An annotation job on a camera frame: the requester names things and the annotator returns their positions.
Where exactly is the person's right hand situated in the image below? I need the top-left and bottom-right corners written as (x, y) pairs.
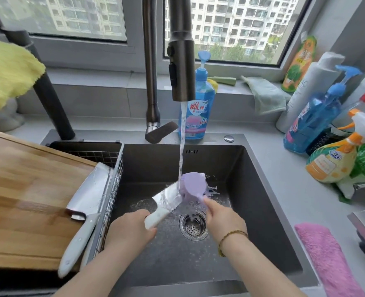
top-left (203, 197), bottom-right (248, 244)

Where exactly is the person's left hand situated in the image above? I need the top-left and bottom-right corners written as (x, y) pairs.
top-left (107, 209), bottom-right (157, 254)

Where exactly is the purple dish scrubber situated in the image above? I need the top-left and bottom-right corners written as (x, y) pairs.
top-left (178, 172), bottom-right (213, 204)

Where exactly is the small white-handled kitchen knife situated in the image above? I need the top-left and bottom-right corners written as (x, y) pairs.
top-left (144, 181), bottom-right (183, 230)

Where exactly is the person's right forearm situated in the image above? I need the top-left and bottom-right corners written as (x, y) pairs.
top-left (218, 232), bottom-right (307, 297)

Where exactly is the person's left forearm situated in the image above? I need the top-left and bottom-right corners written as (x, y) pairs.
top-left (53, 243), bottom-right (141, 297)

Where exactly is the steel sink drain strainer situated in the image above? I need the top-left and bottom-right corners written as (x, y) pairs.
top-left (179, 211), bottom-right (208, 242)

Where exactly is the black kitchen sink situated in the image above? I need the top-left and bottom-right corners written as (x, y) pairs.
top-left (40, 130), bottom-right (320, 297)

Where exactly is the running water stream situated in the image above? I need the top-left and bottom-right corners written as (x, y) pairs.
top-left (178, 101), bottom-right (187, 183)

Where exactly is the blue dish soap bottle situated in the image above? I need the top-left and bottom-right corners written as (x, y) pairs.
top-left (178, 50), bottom-right (219, 140)

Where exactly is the pale green cloth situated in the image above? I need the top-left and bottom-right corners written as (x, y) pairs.
top-left (240, 75), bottom-right (292, 116)

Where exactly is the yellow-green folded cloth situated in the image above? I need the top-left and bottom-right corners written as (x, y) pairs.
top-left (207, 76), bottom-right (237, 87)

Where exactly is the black scrub brush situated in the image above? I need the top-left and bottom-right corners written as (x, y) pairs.
top-left (306, 128), bottom-right (336, 156)

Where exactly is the pink microfibre cloth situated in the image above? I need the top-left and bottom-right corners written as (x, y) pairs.
top-left (294, 222), bottom-right (365, 297)

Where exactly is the yellow orange-trigger spray bottle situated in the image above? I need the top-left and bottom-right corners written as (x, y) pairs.
top-left (306, 109), bottom-right (364, 184)

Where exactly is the wooden cutting board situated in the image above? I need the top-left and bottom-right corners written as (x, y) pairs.
top-left (0, 127), bottom-right (99, 271)

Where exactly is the blue spray bottle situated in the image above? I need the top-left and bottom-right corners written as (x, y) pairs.
top-left (283, 65), bottom-right (363, 155)

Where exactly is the white cylindrical bottle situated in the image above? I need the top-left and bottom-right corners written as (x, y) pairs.
top-left (276, 51), bottom-right (346, 133)

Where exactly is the dark metal pull-down faucet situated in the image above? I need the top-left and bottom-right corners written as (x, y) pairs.
top-left (142, 0), bottom-right (197, 144)

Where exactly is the orange and green refill pouch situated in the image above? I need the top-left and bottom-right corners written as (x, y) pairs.
top-left (281, 35), bottom-right (318, 94)

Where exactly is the black pipe tap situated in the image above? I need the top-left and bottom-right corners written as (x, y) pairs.
top-left (1, 29), bottom-right (76, 141)

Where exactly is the white ceramic figure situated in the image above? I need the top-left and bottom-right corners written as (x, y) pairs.
top-left (0, 96), bottom-right (25, 133)

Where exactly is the white red-nozzle spray bottle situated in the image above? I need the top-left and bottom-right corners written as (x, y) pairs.
top-left (333, 67), bottom-right (365, 128)

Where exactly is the yellow microfibre cloth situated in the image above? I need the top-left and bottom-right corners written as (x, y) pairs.
top-left (0, 41), bottom-right (46, 111)

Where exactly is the gold bead bracelet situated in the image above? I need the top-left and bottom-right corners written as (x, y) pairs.
top-left (218, 230), bottom-right (249, 257)

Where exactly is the large white-handled cleaver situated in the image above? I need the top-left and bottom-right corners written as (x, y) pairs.
top-left (58, 162), bottom-right (111, 279)

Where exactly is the wire drain basket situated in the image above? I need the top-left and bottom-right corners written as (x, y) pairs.
top-left (46, 140), bottom-right (125, 266)

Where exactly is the grey window frame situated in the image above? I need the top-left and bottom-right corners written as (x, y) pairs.
top-left (0, 0), bottom-right (328, 78)

